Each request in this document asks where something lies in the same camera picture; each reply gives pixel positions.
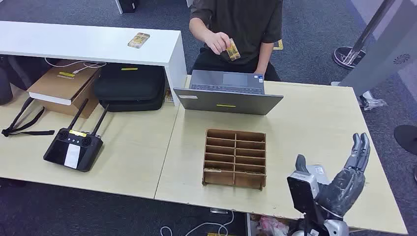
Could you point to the grey panel with fan logo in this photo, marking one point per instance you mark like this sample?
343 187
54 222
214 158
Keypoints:
384 55

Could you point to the chrome stanchion post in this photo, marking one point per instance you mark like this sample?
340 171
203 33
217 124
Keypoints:
347 57

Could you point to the metal desk bracket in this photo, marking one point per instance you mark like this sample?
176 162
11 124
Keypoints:
219 211

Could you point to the person's right hand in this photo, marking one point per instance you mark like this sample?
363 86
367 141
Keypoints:
216 42

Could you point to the person's left forearm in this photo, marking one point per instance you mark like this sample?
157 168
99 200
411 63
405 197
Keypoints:
264 57

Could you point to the brown open storage box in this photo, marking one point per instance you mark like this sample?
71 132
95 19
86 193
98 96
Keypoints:
253 218

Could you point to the brown wooden card organizer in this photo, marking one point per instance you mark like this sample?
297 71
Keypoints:
234 177

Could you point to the room key card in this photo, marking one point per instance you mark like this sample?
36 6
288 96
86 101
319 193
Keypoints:
254 172
211 169

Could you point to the black remote controller with antennas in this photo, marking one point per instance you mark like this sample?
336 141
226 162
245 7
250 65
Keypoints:
73 150

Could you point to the grey laptop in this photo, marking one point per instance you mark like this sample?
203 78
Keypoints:
228 102

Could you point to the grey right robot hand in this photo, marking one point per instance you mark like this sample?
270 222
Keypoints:
342 189

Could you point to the black bin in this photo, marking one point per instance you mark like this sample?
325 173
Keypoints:
128 5

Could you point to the autumn print ID card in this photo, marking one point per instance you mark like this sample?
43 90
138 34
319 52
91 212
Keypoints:
234 52

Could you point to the black round base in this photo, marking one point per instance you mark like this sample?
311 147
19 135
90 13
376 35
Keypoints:
407 138

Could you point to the person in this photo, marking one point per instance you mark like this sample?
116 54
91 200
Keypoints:
244 26

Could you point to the black carrying case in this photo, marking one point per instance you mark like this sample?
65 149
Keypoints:
130 84

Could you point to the white card reader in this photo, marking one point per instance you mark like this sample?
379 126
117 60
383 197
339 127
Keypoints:
321 172

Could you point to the white desk shelf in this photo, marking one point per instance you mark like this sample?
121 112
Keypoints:
81 42

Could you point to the white furniture leg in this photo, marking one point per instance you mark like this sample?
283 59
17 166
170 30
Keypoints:
118 6
189 2

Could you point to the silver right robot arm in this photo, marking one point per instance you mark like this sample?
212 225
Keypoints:
337 228

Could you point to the printed booklet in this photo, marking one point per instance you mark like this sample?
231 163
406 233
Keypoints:
168 97

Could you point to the brown cardboard box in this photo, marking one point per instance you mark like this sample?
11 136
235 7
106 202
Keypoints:
62 84

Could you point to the pink plastic bag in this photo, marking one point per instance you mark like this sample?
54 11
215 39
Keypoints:
270 226

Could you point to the clear plastic wrap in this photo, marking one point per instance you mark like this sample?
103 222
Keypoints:
371 102

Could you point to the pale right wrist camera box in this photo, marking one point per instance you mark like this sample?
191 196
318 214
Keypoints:
301 192

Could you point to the person's right forearm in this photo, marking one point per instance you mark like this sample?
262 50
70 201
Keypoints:
198 31

